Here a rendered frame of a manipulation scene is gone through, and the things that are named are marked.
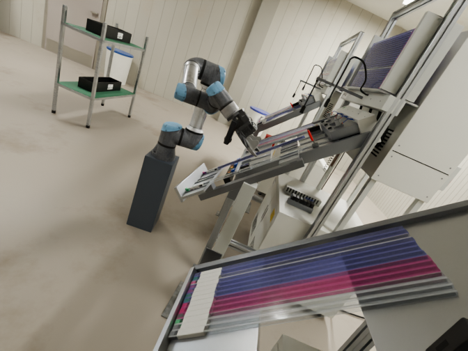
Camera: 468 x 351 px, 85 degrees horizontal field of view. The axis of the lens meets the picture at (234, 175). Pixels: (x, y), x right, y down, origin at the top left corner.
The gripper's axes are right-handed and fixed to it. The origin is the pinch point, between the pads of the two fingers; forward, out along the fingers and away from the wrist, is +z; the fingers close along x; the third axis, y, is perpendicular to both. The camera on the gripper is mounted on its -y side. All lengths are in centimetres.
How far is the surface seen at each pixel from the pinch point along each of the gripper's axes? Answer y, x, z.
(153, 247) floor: -98, 16, 16
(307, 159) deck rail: 15.5, 19.5, 20.4
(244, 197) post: -11.5, -14.2, 11.3
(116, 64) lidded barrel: -211, 357, -244
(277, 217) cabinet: -16.8, 19.1, 40.6
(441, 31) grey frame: 87, 17, 4
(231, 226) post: -25.3, -14.4, 19.6
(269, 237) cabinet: -28, 19, 49
